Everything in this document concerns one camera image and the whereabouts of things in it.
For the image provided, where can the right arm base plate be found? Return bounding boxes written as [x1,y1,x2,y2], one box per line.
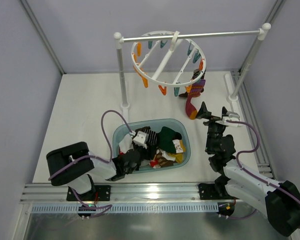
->
[198,183,234,200]

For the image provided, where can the white drying rack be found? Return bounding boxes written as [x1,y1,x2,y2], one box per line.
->
[114,22,272,115]

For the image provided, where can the round white clip hanger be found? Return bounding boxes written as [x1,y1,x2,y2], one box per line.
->
[123,30,207,90]

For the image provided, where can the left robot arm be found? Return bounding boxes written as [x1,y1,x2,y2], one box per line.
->
[46,141,147,195]

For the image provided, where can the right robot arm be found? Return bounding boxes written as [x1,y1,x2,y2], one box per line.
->
[196,102,300,237]

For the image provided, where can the black white striped sock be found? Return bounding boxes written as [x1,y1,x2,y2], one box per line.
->
[135,126,159,146]

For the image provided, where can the purple red striped sock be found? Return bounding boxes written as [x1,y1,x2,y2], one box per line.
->
[185,79,206,120]

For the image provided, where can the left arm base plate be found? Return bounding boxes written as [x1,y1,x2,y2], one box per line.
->
[76,184,111,202]

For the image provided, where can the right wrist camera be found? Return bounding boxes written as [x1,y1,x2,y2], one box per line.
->
[216,111,240,127]

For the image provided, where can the teal plastic basket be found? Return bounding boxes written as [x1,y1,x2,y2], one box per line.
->
[112,118,191,174]

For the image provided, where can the pile of socks in basket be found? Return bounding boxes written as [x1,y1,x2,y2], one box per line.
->
[116,126,187,171]

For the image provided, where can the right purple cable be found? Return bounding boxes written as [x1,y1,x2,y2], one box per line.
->
[218,119,300,230]

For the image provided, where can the aluminium rail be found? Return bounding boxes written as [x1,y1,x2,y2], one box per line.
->
[20,182,207,204]

